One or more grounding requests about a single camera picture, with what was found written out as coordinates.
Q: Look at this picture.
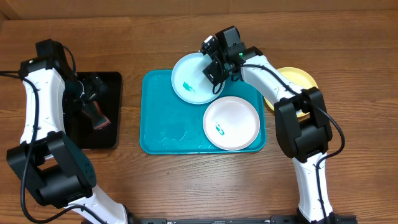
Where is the black and orange sponge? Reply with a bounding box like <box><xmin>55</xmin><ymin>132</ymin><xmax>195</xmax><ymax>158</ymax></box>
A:
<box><xmin>82</xmin><ymin>101</ymin><xmax>111</xmax><ymax>130</ymax></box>

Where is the light blue plate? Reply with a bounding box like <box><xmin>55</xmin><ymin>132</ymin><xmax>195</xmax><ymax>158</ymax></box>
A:
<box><xmin>171</xmin><ymin>53</ymin><xmax>224</xmax><ymax>105</ymax></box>

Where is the white plate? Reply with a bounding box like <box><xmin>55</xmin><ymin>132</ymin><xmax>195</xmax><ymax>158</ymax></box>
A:
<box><xmin>203</xmin><ymin>96</ymin><xmax>261</xmax><ymax>151</ymax></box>

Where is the yellow-green plate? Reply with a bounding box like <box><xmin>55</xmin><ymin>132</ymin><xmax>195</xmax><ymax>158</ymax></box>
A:
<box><xmin>263</xmin><ymin>67</ymin><xmax>319</xmax><ymax>118</ymax></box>

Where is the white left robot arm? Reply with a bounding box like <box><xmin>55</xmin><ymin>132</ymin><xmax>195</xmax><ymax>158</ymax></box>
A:
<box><xmin>6</xmin><ymin>39</ymin><xmax>134</xmax><ymax>223</ymax></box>

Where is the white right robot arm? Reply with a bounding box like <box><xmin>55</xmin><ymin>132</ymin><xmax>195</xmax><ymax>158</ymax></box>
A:
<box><xmin>200</xmin><ymin>26</ymin><xmax>333</xmax><ymax>223</ymax></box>

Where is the black plastic tray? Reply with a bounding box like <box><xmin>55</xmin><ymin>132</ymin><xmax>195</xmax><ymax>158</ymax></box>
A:
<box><xmin>63</xmin><ymin>72</ymin><xmax>123</xmax><ymax>149</ymax></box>

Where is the teal plastic tray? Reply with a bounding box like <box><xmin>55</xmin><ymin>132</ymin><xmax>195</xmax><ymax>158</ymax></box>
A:
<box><xmin>139</xmin><ymin>70</ymin><xmax>267</xmax><ymax>155</ymax></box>

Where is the cardboard back panel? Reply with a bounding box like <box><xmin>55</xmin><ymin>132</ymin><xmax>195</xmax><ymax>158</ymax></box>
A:
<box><xmin>1</xmin><ymin>0</ymin><xmax>397</xmax><ymax>20</ymax></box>

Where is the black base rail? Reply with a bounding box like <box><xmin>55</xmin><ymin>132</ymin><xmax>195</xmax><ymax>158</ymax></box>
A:
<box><xmin>127</xmin><ymin>215</ymin><xmax>358</xmax><ymax>224</ymax></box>

